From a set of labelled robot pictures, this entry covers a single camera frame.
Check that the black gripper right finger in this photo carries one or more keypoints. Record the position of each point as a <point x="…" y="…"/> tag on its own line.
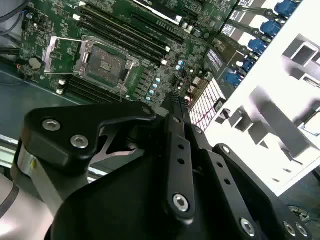
<point x="232" y="195"/>

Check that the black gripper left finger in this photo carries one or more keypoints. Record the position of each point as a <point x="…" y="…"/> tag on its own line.
<point x="57" y="140"/>

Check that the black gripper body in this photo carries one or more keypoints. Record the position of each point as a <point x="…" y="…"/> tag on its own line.
<point x="120" y="205"/>

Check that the metal socket cover frame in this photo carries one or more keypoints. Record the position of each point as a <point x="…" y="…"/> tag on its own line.
<point x="48" y="55"/>

